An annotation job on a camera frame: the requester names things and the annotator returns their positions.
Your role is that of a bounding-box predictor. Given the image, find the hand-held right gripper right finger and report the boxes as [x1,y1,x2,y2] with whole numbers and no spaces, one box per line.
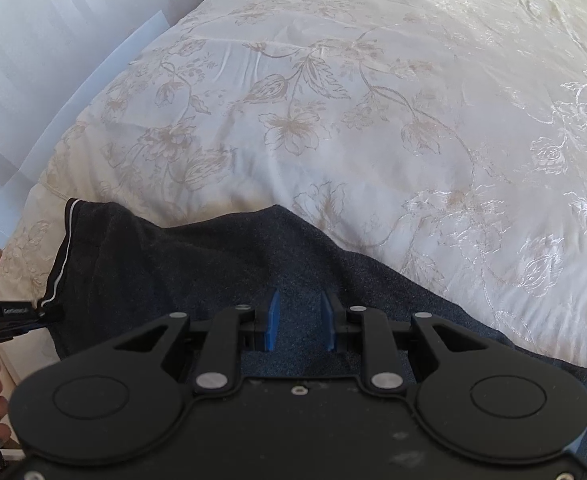
[320,292,497,392]

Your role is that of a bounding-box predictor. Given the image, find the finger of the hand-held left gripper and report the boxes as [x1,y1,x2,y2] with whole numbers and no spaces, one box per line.
[35,304,65,326]

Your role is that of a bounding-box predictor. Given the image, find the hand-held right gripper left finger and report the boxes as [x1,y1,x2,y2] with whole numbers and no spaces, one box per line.
[114,287,280,395]

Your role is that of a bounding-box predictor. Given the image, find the dark grey pants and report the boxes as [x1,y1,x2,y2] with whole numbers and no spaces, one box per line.
[40,198,587,480]

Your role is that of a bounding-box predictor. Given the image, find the white floral bedspread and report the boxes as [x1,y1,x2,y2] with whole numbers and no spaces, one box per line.
[0,0,587,376]

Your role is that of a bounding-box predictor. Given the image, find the white curtain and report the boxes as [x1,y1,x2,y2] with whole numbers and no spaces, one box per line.
[0,0,209,221]

